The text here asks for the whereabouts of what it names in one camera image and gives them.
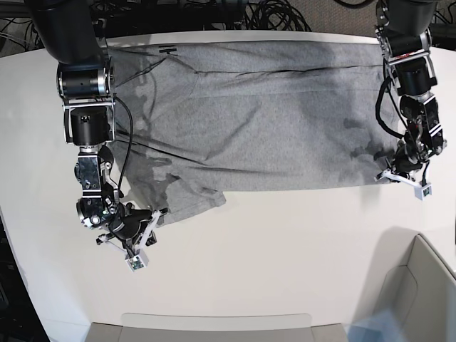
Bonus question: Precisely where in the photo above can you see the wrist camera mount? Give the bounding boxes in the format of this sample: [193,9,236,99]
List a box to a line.
[96,208,168,271]
[375,169,432,201]

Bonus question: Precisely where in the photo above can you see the grey T-shirt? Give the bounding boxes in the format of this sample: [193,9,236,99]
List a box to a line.
[110,41,397,224]

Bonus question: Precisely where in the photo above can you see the white storage bin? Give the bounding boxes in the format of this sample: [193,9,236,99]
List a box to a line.
[373,234,455,341]

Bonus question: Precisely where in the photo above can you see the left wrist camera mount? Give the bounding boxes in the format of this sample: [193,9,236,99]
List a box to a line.
[375,169,432,201]

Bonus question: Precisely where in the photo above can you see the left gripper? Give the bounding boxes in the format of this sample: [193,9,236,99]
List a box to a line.
[391,140,433,178]

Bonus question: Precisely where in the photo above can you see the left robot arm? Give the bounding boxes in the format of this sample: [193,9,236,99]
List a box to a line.
[375,1,446,179]

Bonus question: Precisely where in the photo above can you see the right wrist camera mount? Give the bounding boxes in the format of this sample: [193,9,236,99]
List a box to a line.
[96,208,168,271]

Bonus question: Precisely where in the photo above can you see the blue translucent object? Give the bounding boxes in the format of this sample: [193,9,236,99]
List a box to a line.
[346,309,402,342]

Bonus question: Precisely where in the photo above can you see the black cable bundle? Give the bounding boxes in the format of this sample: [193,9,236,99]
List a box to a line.
[234,0,311,33]

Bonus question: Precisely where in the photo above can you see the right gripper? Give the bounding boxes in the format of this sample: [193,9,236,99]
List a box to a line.
[106,203,152,246]

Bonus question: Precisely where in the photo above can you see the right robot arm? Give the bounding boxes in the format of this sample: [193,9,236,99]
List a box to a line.
[26,1,156,251]

